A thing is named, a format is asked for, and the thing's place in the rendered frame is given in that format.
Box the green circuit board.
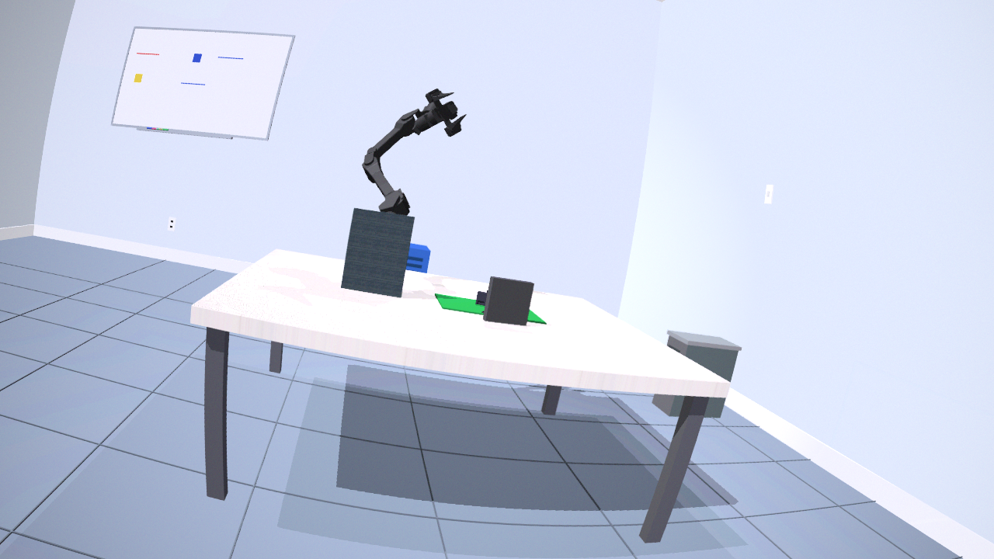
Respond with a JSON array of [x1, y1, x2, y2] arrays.
[[435, 293, 547, 324]]

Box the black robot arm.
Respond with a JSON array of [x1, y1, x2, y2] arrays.
[[362, 101, 458, 215]]

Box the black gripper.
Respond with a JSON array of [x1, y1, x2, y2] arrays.
[[424, 89, 467, 137]]

